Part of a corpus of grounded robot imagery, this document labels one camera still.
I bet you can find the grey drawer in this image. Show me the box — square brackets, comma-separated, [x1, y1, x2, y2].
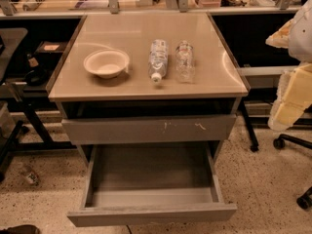
[67, 142, 237, 227]
[61, 114, 236, 145]

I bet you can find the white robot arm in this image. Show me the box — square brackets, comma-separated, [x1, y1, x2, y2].
[265, 5, 312, 131]

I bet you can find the grey top drawer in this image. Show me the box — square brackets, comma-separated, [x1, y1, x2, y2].
[61, 114, 236, 145]

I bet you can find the grey drawer cabinet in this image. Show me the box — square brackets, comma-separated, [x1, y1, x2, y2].
[49, 13, 249, 156]

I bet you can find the black office chair base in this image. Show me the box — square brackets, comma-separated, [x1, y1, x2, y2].
[272, 133, 312, 211]

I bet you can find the clear empty plastic bottle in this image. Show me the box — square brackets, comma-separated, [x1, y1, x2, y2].
[175, 40, 195, 83]

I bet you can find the clear bottle with white cap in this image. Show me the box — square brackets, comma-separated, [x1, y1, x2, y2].
[148, 39, 169, 83]

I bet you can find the white paper bowl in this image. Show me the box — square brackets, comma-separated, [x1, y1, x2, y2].
[84, 49, 130, 79]

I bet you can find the small bottle on floor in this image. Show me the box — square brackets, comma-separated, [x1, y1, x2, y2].
[20, 165, 40, 185]

